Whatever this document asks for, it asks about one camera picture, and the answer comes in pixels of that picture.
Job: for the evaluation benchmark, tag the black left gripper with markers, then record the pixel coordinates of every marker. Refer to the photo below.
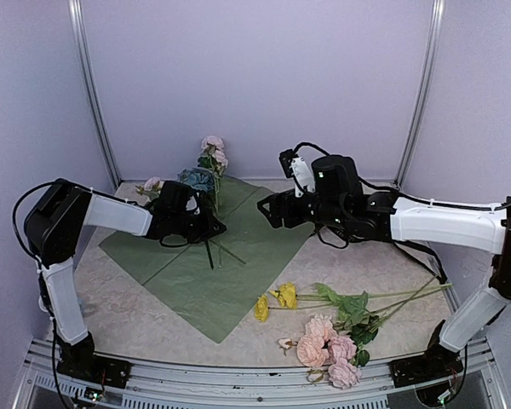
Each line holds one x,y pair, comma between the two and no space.
209,230

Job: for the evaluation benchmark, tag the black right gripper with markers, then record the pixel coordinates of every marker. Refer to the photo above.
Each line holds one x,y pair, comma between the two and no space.
277,200

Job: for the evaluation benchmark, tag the blue fake flower stem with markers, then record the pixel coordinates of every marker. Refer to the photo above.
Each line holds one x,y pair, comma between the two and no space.
202,181

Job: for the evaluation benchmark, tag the green pink wrapping paper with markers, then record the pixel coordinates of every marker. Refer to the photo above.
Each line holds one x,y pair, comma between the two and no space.
213,287

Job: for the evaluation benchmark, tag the small pink bud stem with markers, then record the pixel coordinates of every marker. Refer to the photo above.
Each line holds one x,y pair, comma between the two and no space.
213,158

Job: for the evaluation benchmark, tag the yellow fake flower stem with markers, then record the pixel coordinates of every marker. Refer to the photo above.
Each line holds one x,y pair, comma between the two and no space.
351,309

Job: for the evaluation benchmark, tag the pink rose stem bunch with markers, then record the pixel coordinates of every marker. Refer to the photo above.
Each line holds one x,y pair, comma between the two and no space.
335,350

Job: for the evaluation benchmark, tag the black printed ribbon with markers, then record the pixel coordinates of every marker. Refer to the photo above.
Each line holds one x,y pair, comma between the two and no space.
400,246

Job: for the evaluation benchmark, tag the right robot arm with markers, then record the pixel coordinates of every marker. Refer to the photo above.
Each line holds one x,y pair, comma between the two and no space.
460,232

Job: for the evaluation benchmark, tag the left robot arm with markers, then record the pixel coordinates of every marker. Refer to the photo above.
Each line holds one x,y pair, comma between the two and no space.
51,232

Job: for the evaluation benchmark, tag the aluminium front rail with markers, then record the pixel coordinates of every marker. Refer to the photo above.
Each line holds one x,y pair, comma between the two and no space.
154,384

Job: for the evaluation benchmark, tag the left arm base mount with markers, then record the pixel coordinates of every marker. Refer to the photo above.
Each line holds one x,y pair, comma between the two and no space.
108,372

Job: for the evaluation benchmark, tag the aluminium frame post left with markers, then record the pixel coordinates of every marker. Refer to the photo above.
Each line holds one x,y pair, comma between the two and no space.
80,37

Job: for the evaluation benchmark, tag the aluminium frame post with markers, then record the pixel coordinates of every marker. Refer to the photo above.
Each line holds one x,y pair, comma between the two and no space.
80,37
430,56

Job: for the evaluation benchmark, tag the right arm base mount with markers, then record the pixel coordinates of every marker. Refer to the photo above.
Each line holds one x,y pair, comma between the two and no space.
431,365

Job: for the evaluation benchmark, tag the aluminium frame post right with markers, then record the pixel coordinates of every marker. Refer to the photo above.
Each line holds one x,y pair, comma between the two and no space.
430,56

